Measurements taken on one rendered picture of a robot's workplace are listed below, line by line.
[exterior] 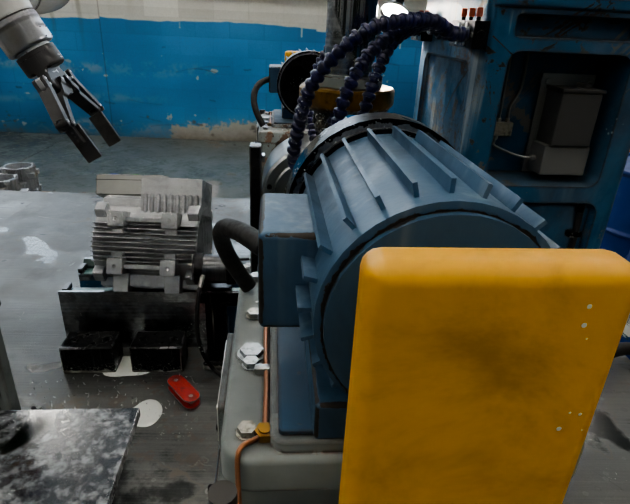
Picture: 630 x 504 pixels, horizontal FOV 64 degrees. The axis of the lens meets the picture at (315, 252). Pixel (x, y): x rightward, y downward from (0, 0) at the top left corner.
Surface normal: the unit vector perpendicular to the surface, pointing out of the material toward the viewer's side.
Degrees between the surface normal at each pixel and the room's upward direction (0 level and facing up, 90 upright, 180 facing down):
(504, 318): 90
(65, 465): 0
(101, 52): 90
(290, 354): 0
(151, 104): 90
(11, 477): 0
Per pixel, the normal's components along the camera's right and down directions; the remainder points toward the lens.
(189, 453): 0.04, -0.91
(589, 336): 0.07, 0.42
